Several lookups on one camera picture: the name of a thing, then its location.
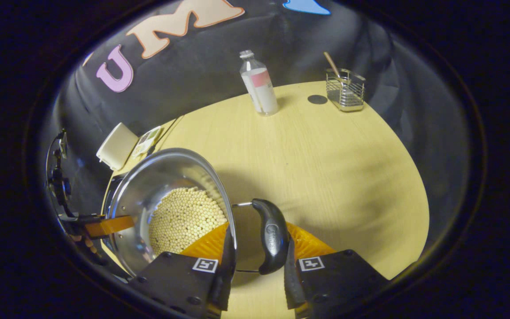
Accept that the white toaster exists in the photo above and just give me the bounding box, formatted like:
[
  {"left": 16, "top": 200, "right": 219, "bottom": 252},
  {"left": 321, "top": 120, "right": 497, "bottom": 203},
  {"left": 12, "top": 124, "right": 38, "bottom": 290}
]
[{"left": 96, "top": 122, "right": 139, "bottom": 171}]

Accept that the clear bottle with pink label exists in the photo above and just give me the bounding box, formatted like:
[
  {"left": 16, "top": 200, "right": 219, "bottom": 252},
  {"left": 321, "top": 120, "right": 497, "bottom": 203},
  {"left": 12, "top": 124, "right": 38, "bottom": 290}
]
[{"left": 239, "top": 50, "right": 279, "bottom": 117}]

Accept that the pile of yellow beans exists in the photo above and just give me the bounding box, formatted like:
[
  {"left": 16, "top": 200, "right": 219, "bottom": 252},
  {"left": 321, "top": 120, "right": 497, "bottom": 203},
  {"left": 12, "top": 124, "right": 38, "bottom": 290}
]
[{"left": 149, "top": 187, "right": 228, "bottom": 255}]

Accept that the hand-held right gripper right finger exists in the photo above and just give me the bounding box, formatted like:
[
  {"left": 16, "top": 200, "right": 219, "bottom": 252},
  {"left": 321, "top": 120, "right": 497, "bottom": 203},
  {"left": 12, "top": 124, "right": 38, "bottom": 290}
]
[{"left": 284, "top": 222, "right": 390, "bottom": 319}]

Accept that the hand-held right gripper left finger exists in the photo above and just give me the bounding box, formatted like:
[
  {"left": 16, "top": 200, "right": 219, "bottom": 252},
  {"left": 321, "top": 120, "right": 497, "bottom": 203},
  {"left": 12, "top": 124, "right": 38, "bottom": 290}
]
[{"left": 129, "top": 222, "right": 238, "bottom": 319}]

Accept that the steel pot with black handle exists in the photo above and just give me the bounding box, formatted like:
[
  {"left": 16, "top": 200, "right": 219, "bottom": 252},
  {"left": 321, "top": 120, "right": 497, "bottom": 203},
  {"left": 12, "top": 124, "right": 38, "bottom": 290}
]
[{"left": 103, "top": 148, "right": 291, "bottom": 277}]

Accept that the white divided dish of beans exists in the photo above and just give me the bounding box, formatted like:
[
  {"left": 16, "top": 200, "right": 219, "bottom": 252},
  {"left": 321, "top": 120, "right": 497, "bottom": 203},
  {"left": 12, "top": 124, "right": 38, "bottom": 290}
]
[{"left": 131, "top": 126, "right": 162, "bottom": 159}]

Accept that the wire utensil holder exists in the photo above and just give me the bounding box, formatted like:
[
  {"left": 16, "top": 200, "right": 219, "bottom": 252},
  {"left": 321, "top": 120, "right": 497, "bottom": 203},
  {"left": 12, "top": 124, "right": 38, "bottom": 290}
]
[{"left": 325, "top": 68, "right": 366, "bottom": 112}]

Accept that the wooden stick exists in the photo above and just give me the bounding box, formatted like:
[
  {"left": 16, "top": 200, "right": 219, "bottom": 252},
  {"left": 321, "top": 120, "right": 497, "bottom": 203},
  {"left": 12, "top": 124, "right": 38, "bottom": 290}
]
[{"left": 324, "top": 52, "right": 342, "bottom": 79}]

